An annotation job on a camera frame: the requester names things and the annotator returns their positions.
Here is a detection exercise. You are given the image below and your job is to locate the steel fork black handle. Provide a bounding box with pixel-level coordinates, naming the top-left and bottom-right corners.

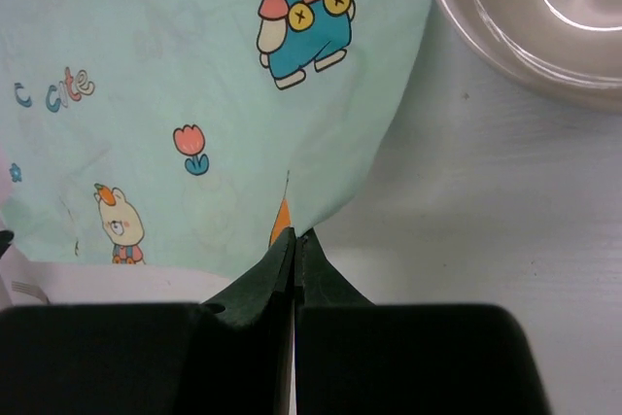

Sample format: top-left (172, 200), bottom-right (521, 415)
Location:
top-left (11, 281), bottom-right (51, 305)

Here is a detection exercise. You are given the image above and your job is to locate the green cartoon print cloth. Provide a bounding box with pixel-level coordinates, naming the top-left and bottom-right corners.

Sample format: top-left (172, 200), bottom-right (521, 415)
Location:
top-left (1, 0), bottom-right (431, 277)

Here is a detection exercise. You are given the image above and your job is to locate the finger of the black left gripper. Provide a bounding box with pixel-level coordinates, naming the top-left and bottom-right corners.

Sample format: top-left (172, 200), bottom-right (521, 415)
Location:
top-left (0, 229), bottom-right (14, 258)

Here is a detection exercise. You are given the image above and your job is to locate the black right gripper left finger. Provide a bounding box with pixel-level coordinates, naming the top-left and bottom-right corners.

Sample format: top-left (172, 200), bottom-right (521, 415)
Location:
top-left (1, 229), bottom-right (295, 414)

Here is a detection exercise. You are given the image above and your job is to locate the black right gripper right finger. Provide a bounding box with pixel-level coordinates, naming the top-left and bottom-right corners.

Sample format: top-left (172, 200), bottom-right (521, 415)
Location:
top-left (294, 232), bottom-right (551, 414)

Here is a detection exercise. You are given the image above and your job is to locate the purple ceramic mug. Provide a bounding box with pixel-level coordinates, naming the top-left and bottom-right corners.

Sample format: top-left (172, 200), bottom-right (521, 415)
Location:
top-left (436, 0), bottom-right (621, 113)

